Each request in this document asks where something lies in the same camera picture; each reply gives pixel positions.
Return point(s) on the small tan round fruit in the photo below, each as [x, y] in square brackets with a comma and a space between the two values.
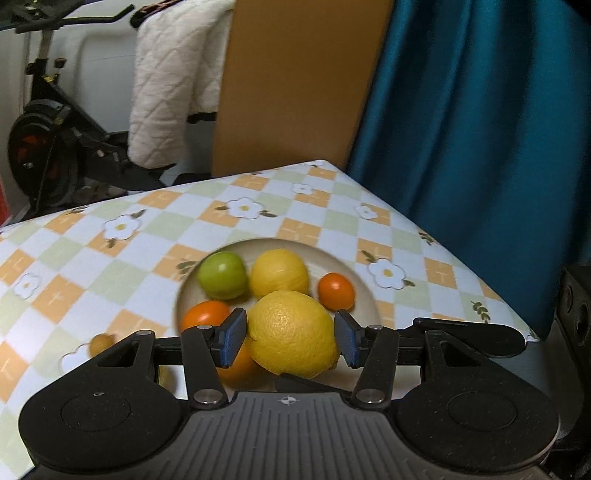
[101, 344]

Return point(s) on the black exercise bike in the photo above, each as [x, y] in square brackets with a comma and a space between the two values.
[51, 138]

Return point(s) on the teal curtain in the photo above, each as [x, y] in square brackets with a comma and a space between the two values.
[485, 138]

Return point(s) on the black box with round holes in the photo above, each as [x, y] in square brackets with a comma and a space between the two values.
[575, 300]

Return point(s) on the black and pink garment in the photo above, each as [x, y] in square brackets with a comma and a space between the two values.
[152, 9]

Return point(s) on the white quilted blanket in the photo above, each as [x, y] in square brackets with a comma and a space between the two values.
[171, 83]

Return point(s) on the yellow lemon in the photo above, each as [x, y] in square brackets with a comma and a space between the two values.
[293, 339]
[279, 272]

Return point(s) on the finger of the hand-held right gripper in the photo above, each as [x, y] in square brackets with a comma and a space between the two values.
[300, 384]
[498, 341]

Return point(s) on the orange mandarin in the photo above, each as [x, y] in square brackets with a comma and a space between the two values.
[336, 290]
[238, 367]
[206, 314]

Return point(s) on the beige round plate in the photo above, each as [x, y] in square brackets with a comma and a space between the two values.
[323, 264]

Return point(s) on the wooden board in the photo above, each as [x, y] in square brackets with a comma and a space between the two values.
[295, 83]

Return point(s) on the red printed backdrop cloth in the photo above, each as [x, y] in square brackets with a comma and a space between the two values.
[3, 203]

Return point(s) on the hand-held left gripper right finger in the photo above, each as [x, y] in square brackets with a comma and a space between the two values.
[346, 341]

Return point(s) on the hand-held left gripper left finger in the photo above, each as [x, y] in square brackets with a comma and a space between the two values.
[233, 337]

